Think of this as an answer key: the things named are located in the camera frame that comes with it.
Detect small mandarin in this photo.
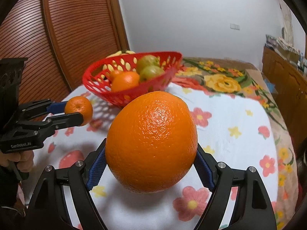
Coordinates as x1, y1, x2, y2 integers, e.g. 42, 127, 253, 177
109, 70, 123, 82
64, 96, 93, 126

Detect yellow Pikachu plush toy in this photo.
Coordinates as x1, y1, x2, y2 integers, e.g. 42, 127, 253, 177
106, 50, 135, 71

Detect wooden sideboard cabinet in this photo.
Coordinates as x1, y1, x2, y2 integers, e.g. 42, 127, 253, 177
261, 46, 307, 135

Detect large orange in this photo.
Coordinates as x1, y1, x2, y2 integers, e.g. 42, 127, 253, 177
111, 71, 139, 92
105, 91, 197, 193

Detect white curtain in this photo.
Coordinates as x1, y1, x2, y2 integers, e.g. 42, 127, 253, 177
278, 0, 294, 46

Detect person's left hand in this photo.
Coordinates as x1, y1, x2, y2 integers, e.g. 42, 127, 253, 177
0, 150, 34, 172

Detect red perforated plastic basket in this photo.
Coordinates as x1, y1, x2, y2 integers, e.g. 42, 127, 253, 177
82, 51, 182, 107

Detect floral bed blanket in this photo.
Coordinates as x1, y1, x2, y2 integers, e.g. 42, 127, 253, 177
172, 57, 299, 229

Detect cardboard box with items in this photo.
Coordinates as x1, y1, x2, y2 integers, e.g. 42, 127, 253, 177
265, 34, 300, 62

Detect white wall switch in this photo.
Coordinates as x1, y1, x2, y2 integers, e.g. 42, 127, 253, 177
229, 23, 240, 31

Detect brown louvered wardrobe door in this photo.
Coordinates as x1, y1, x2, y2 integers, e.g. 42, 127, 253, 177
1, 0, 129, 103

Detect green pear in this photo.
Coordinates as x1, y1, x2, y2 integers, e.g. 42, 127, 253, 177
139, 65, 164, 82
136, 55, 160, 74

